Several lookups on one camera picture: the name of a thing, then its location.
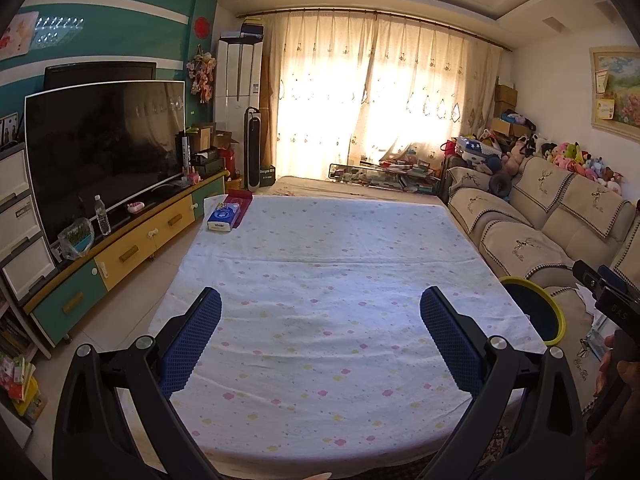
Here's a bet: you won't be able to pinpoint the blue tissue pack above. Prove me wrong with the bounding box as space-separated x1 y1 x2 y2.
206 202 244 233

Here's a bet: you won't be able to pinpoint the beige sofa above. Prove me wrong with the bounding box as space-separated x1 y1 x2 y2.
442 152 640 411

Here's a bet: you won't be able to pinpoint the row of plush toys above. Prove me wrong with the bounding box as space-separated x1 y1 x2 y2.
480 127 626 196

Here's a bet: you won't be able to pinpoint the framed flower painting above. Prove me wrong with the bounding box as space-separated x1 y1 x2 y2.
589 46 640 136

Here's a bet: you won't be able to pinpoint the clear plastic folder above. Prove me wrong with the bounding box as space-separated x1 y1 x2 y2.
587 327 608 361

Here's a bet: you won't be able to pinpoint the cream sheer curtain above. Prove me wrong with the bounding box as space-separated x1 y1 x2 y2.
260 12 376 178
370 12 503 161

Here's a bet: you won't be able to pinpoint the white standing air conditioner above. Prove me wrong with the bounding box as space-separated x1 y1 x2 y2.
215 37 264 181

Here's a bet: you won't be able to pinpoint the cream floral mat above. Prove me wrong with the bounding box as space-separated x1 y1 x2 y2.
262 176 446 206

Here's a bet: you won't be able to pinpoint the photo frame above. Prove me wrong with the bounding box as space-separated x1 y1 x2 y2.
0 112 21 148

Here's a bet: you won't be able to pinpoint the dark curtain rod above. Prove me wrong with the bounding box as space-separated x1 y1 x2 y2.
237 7 516 53

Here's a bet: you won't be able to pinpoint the black box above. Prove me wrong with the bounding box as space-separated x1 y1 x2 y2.
192 147 226 178

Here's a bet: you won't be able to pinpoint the large black television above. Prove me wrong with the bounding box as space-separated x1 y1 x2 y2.
24 80 187 261

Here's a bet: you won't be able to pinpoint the stacked cardboard boxes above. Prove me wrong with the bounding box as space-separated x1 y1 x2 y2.
494 84 518 116

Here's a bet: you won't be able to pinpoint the white drawer unit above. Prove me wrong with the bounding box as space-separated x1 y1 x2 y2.
0 142 58 301

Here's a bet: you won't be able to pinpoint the blue white star bag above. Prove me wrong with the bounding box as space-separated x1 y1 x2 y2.
455 136 501 161

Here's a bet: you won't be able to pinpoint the black bin yellow rim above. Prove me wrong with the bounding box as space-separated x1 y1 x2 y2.
498 276 566 347

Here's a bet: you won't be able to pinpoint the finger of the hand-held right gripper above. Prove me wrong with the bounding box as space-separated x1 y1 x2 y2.
572 259 603 293
597 264 631 295

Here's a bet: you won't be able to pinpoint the teal yellow TV cabinet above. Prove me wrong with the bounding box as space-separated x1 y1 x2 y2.
25 170 231 358

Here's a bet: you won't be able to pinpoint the pile of books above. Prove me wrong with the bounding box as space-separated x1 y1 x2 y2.
0 305 46 421

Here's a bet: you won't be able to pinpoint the person's right hand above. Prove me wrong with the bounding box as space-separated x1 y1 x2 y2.
596 332 623 403

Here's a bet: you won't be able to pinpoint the open cardboard box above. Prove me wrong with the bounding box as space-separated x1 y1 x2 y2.
190 125 217 153

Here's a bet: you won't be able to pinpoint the pink hanging flower decoration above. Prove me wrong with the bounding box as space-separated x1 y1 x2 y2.
186 45 217 106

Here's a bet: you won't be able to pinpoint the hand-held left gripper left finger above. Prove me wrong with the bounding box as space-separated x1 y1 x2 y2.
52 287 223 480

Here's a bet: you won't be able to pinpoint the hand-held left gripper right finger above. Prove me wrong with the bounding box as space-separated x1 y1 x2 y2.
420 287 586 480

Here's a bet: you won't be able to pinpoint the glass coffee table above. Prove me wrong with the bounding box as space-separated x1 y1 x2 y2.
327 160 441 193

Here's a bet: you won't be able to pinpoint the red cloth mat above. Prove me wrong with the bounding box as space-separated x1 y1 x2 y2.
225 190 254 228

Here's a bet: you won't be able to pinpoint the clear plastic bag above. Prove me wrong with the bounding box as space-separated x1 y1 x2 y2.
57 217 96 261

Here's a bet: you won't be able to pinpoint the clear water bottle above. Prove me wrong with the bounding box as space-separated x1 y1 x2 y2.
93 195 112 236

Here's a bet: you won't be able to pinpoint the pale wall poster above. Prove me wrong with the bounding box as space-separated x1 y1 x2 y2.
0 10 40 61

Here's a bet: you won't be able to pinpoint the white papers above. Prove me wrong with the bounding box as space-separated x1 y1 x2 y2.
575 282 608 321

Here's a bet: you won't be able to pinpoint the black white tower fan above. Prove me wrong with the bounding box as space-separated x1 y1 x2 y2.
243 106 262 193

